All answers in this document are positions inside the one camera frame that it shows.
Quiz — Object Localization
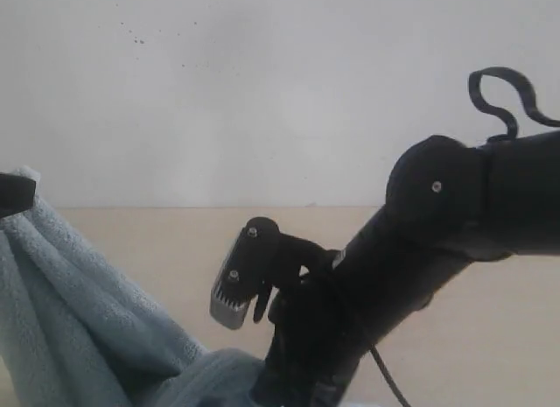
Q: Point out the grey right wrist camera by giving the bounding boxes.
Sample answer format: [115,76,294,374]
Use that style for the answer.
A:
[209,216,335,330]

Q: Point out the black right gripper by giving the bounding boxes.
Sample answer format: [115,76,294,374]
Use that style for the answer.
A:
[251,268,376,406]

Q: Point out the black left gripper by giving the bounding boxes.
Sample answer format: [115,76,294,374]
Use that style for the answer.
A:
[0,173,36,217]

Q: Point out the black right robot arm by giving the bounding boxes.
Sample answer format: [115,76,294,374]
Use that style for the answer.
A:
[250,132,559,406]

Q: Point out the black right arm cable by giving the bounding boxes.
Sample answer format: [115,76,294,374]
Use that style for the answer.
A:
[369,67,560,407]

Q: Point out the light blue terry towel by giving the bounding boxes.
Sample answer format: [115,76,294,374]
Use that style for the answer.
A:
[1,194,263,406]

